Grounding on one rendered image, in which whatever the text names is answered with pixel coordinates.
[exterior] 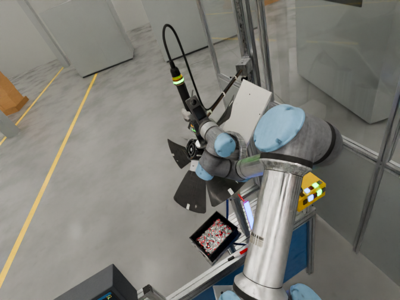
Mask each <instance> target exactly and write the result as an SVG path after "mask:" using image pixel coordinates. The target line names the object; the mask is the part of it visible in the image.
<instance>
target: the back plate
mask: <svg viewBox="0 0 400 300"><path fill-rule="evenodd" d="M272 94H273V93H272V92H269V91H267V90H265V89H263V88H261V87H259V86H257V85H255V84H253V83H251V82H249V81H247V80H245V79H243V81H242V84H241V86H240V88H239V91H238V93H237V95H236V98H235V101H234V103H233V106H232V112H231V116H230V118H229V119H228V120H227V121H226V122H225V125H224V127H223V130H224V131H225V132H226V131H232V132H237V133H239V134H240V135H241V136H242V137H243V139H244V141H245V145H246V148H247V147H248V145H249V143H250V141H251V138H252V136H253V134H254V131H255V128H256V126H257V124H258V122H259V120H260V119H261V117H262V115H263V113H264V111H265V109H266V106H267V104H268V102H269V100H270V98H271V96H272Z"/></svg>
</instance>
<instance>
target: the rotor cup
mask: <svg viewBox="0 0 400 300"><path fill-rule="evenodd" d="M196 141H197V139H191V140H189V141H188V143H187V146H186V156H187V158H188V159H189V160H191V161H199V159H200V158H201V156H197V155H202V154H203V152H204V149H202V148H197V147H196ZM191 148H192V151H190V149H191Z"/></svg>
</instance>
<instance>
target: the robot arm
mask: <svg viewBox="0 0 400 300"><path fill-rule="evenodd" d="M185 102H186V104H187V106H188V107H189V109H190V111H191V113H190V112H189V111H186V110H185V109H184V108H182V116H183V118H184V120H185V121H187V122H188V123H189V122H191V123H192V125H193V127H192V130H193V131H194V132H195V133H196V134H197V136H199V135H201V136H202V137H203V138H204V140H205V141H206V142H207V143H208V144H207V146H206V148H205V150H204V152H203V154H202V157H201V159H200V160H199V161H198V165H197V167H196V170H195V172H196V174H197V176H198V177H200V178H201V179H203V180H211V179H212V178H213V177H214V176H218V177H224V178H227V179H232V180H235V181H237V182H247V181H248V180H249V179H250V178H251V177H257V176H262V181H261V187H260V192H259V195H258V201H257V207H256V210H255V215H254V221H253V225H252V230H251V235H250V239H249V244H248V250H247V253H246V258H245V264H244V268H243V272H241V273H239V274H238V275H236V276H235V278H234V282H233V287H232V291H230V290H227V291H226V292H224V293H223V294H221V295H220V297H219V299H218V300H321V298H320V297H319V296H318V295H317V294H316V293H315V292H314V291H313V290H312V289H311V288H310V287H308V286H306V285H304V284H302V283H297V284H295V285H292V286H291V287H290V289H289V290H287V291H285V290H284V288H283V279H284V276H285V270H286V264H287V260H288V254H289V248H290V242H291V238H292V232H293V227H294V222H295V217H296V210H297V207H298V201H299V195H300V191H301V185H302V179H303V177H304V176H305V175H306V174H308V173H309V172H311V171H312V170H314V169H318V168H323V167H326V166H328V165H330V164H332V163H333V162H335V161H336V160H337V159H338V157H339V156H340V154H341V152H342V148H343V139H342V135H341V133H340V131H339V130H338V129H337V128H336V127H335V126H334V125H332V123H329V122H328V121H325V120H322V119H320V118H318V117H316V116H314V115H312V114H309V113H307V112H305V111H304V110H302V109H301V108H298V107H293V106H291V105H288V104H281V105H277V106H275V107H273V108H271V109H270V110H268V111H267V112H266V113H265V114H264V115H263V116H262V117H261V119H260V120H259V122H258V124H257V126H256V128H255V131H254V142H255V146H256V147H257V148H258V149H259V150H260V151H261V153H260V154H257V155H254V156H251V157H248V158H244V159H242V160H238V161H233V160H230V159H226V158H224V157H228V156H230V154H231V153H233V152H234V150H235V147H236V144H235V141H234V140H233V138H232V137H231V136H230V135H229V134H228V133H226V132H225V131H224V130H223V129H222V128H221V127H219V126H218V125H217V124H215V122H213V121H211V120H209V118H208V116H207V111H206V110H205V107H203V106H202V105H201V103H200V101H199V100H198V98H197V96H196V95H194V96H192V97H191V98H189V99H187V100H186V101H185ZM198 133H199V134H198Z"/></svg>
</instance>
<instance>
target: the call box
mask: <svg viewBox="0 0 400 300"><path fill-rule="evenodd" d="M319 180H320V179H319V178H318V177H316V176H315V175H313V174H312V173H311V172H309V173H308V174H306V175H305V176H304V177H303V179H302V185H301V193H303V194H304V195H305V196H303V197H301V196H299V201H298V207H297V211H298V212H300V211H302V210H303V209H304V208H306V207H307V206H309V205H311V204H312V203H314V202H315V201H317V200H318V199H320V198H321V197H323V196H324V195H325V192H323V193H322V194H321V195H319V196H317V197H316V198H314V199H313V200H311V201H309V197H310V196H311V195H313V194H314V193H316V192H317V191H319V190H321V189H322V188H324V187H326V184H325V182H323V181H322V180H320V181H321V182H323V183H322V184H320V185H319V184H318V183H317V181H319ZM314 183H316V184H318V186H317V187H314V186H313V184H314ZM310 186H312V187H314V189H313V190H310V189H309V188H308V187H310ZM306 188H308V189H309V190H310V191H309V192H308V193H306V192H305V191H304V190H305V189H306ZM305 199H307V200H308V203H307V204H305V205H303V200H305Z"/></svg>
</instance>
